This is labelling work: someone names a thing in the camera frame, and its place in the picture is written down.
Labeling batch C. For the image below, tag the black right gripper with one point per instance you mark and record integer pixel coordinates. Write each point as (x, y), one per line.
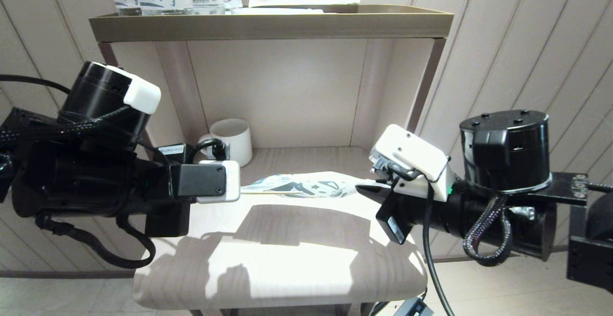
(395, 215)

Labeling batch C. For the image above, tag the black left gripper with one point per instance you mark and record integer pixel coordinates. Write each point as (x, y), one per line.
(167, 220)

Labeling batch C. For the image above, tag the white horse-print pouch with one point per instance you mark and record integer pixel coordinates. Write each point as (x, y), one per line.
(311, 184)

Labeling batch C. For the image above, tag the white ribbed mug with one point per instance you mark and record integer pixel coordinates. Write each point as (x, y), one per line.
(237, 139)

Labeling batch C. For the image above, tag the light wood open cabinet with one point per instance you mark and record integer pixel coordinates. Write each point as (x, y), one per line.
(287, 268)

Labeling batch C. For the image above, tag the blue black floor device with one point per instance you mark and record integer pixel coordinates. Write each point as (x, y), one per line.
(414, 307)

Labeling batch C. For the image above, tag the olive brown tray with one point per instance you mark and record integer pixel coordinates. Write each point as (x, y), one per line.
(268, 28)

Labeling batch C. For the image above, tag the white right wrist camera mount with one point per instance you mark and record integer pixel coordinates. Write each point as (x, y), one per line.
(412, 155)

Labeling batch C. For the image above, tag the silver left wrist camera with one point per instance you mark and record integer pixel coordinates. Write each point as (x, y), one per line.
(206, 182)

